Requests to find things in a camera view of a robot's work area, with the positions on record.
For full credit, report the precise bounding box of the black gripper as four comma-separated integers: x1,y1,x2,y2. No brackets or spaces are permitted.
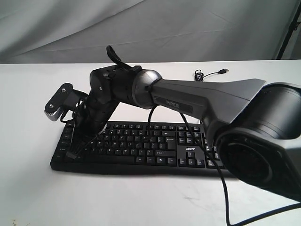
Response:
65,93,117,160

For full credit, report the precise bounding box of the black acer keyboard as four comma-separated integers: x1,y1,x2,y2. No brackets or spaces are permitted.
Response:
50,121,232,178

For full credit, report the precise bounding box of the grey black piper robot arm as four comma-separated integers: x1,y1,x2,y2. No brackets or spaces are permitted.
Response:
74,66,301,201

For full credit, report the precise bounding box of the black tripod stand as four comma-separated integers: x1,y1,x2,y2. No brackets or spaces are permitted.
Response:
276,0,301,60

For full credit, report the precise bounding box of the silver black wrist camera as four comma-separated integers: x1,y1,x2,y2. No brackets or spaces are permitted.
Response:
44,83,80,121

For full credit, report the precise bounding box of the black keyboard usb cable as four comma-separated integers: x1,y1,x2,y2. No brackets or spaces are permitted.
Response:
194,68,230,83

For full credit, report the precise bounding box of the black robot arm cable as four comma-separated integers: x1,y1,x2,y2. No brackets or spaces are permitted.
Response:
105,46,301,226

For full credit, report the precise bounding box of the grey backdrop cloth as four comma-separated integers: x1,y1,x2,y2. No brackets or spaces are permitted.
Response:
0,0,298,64

